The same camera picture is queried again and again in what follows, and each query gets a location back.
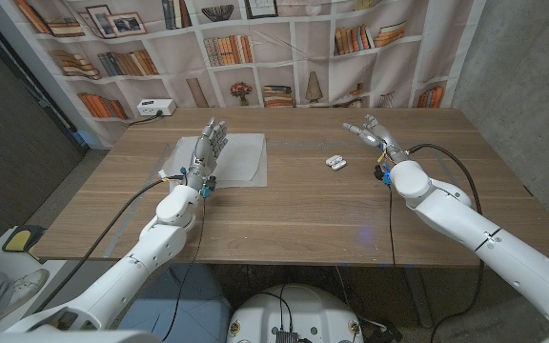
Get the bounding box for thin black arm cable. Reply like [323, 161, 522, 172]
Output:
[387, 183, 397, 268]
[162, 197, 208, 342]

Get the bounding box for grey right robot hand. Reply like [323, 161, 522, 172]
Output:
[341, 113, 412, 166]

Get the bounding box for thin black torso cable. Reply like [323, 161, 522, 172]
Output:
[254, 284, 295, 334]

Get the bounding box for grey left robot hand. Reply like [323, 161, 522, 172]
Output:
[184, 116, 230, 192]

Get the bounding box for white low platform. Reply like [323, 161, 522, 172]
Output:
[0, 226, 69, 334]

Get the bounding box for black power strip cable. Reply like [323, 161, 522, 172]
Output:
[126, 110, 164, 129]

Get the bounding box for white shoe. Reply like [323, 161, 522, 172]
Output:
[5, 268, 51, 311]

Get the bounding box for white power strip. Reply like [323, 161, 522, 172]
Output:
[135, 98, 177, 117]

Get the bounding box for grey table leg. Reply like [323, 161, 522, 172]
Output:
[400, 265, 436, 330]

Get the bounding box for printed bookshelf backdrop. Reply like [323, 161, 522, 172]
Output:
[14, 0, 488, 149]

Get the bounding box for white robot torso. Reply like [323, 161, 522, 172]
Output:
[226, 284, 365, 343]

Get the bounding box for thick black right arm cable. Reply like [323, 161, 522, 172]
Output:
[407, 142, 485, 343]

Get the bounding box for translucent plastic sheet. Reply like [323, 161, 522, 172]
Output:
[158, 132, 269, 190]

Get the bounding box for blue grey box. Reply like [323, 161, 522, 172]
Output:
[116, 264, 233, 343]

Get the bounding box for white airpods case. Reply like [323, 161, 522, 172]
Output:
[325, 154, 348, 172]

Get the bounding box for yellow and black pad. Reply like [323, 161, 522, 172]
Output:
[1, 224, 47, 253]

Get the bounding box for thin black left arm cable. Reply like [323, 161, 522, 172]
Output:
[162, 197, 208, 342]

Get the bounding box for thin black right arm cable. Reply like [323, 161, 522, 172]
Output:
[387, 183, 397, 268]

